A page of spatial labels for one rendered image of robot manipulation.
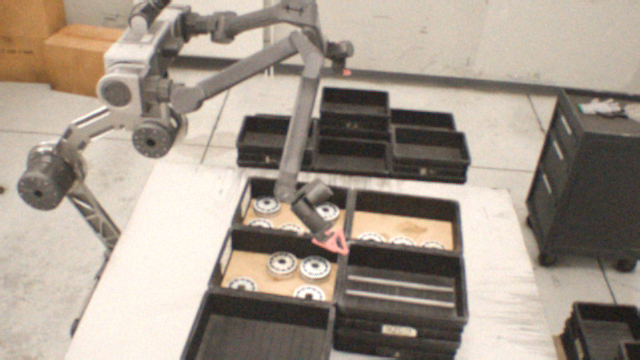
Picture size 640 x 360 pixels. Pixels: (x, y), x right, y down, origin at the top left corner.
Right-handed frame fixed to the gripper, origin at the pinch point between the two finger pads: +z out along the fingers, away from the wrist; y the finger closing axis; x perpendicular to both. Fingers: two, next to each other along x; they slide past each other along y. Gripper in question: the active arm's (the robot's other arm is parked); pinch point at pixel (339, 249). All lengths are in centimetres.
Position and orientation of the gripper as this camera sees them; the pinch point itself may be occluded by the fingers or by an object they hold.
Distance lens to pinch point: 187.1
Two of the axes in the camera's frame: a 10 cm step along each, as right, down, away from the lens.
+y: -2.7, 0.2, 9.6
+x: -7.0, 6.8, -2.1
